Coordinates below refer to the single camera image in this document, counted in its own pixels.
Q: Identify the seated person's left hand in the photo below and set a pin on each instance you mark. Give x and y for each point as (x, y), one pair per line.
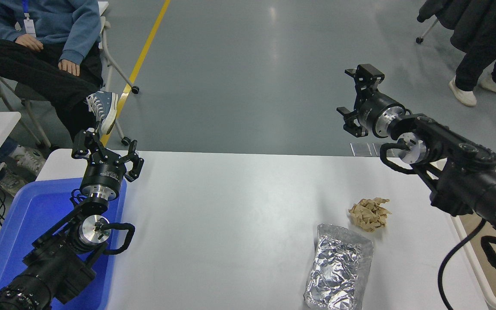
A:
(69, 66)

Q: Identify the seated person's right hand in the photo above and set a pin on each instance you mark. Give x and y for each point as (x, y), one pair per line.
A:
(28, 42)

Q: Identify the silver foil tray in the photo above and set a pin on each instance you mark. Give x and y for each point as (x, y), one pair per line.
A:
(338, 267)

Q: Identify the person with white sneakers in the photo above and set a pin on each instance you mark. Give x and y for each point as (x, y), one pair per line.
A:
(28, 159)

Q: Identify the dark hanging coat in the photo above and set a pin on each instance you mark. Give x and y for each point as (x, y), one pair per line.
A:
(439, 10)

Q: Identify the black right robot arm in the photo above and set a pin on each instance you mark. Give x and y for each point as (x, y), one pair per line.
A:
(467, 181)

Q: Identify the standing person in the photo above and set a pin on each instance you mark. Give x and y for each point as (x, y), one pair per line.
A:
(485, 43)

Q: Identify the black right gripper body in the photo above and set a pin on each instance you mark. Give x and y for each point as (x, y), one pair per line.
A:
(372, 114)

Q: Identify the crumpled tan paper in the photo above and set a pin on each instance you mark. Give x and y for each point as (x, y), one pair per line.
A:
(368, 215)

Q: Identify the clear acrylic stand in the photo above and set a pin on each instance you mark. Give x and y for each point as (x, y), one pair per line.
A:
(362, 150)

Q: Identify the seated person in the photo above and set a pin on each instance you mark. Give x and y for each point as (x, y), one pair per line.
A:
(58, 21)

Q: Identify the blue plastic tray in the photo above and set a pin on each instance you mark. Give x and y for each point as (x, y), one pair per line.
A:
(28, 215)

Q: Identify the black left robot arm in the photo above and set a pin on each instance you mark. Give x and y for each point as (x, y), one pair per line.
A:
(54, 267)

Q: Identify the grey folding chair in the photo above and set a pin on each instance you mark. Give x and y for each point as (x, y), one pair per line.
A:
(135, 90)

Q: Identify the chair leg with caster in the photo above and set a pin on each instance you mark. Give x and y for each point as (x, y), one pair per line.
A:
(420, 40)

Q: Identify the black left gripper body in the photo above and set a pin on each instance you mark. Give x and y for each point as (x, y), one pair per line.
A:
(103, 177)

